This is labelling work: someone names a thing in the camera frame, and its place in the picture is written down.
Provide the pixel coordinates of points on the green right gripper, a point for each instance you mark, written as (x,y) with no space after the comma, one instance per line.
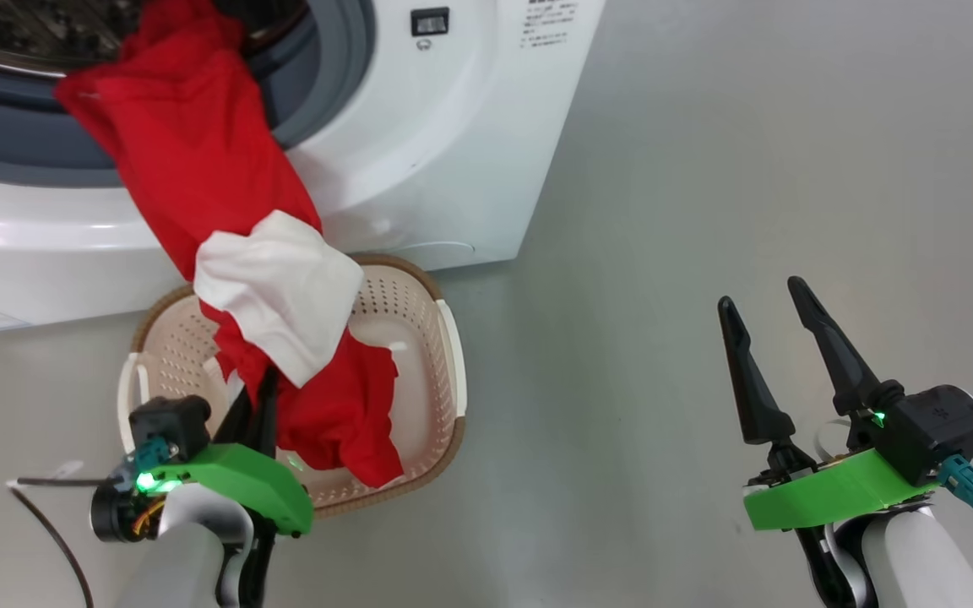
(833,494)

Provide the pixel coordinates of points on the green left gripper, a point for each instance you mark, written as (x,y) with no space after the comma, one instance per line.
(258,485)

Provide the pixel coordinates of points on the red and white garment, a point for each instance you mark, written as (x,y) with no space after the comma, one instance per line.
(191,152)

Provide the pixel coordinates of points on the cream basket with brown rim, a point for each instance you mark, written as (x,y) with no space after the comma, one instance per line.
(419,355)

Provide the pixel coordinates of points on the white front-load washing machine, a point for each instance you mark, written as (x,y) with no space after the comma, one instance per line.
(453,169)

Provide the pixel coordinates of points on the black door latch slot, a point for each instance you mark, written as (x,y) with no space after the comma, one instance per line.
(430,21)

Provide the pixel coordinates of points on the stainless steel washer drum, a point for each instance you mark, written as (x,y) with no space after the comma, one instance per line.
(22,29)

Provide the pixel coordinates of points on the round white filter cover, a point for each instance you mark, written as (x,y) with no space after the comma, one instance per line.
(453,252)

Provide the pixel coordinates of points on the small printed text label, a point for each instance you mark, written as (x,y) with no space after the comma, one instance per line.
(550,21)

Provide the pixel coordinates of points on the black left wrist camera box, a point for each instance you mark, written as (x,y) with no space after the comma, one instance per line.
(174,422)

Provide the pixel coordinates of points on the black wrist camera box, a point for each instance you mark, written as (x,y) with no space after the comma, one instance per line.
(174,422)
(934,426)

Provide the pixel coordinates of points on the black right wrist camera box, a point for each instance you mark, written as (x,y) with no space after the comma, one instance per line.
(934,426)

